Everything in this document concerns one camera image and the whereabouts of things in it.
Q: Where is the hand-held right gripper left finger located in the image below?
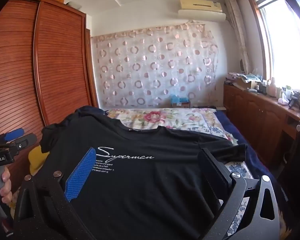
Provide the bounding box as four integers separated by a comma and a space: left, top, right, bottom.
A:
12, 146, 98, 240

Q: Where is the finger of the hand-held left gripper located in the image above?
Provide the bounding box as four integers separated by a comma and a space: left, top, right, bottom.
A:
3, 127, 26, 142
14, 133, 38, 152

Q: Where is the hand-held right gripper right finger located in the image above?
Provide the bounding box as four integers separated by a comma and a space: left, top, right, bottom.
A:
197, 148, 282, 240

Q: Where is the black printed t-shirt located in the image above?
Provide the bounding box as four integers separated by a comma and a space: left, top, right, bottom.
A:
41, 106, 248, 240

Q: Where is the person's left hand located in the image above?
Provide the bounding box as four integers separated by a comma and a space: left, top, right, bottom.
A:
0, 166, 13, 205

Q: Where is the blue floral bed sheet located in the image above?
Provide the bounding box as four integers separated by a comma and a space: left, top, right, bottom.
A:
205, 125, 255, 239

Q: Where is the navy blanket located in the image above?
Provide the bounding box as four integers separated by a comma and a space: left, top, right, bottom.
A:
214, 109, 288, 205

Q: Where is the long wooden cabinet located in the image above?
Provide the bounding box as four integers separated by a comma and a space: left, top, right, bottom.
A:
223, 82, 300, 170

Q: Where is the pink floral blanket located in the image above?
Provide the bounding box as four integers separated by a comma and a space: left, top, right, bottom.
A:
105, 107, 230, 140

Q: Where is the cardboard box with blue contents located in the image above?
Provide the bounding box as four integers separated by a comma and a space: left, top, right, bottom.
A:
170, 94, 190, 108

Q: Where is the wooden slatted wardrobe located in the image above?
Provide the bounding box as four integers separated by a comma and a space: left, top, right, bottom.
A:
0, 0, 99, 188

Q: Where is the pile of papers and boxes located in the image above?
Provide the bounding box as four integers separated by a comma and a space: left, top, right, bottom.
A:
225, 72, 263, 91

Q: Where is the pink bottle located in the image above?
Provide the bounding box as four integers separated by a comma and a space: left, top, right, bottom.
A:
267, 77, 277, 97

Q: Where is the black device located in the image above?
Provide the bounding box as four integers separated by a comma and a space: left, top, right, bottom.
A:
289, 93, 300, 110

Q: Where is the white container with green top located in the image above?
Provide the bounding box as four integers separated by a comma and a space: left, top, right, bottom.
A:
281, 86, 293, 101

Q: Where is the circle-patterned sheer curtain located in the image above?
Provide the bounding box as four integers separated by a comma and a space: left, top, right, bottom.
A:
91, 22, 219, 108

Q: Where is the white window curtain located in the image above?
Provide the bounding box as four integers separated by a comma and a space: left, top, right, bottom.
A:
225, 0, 252, 73

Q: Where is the window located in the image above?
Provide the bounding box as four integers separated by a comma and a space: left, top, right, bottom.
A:
247, 0, 300, 95

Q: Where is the beige wall air conditioner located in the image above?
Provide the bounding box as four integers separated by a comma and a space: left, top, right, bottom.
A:
179, 0, 223, 13

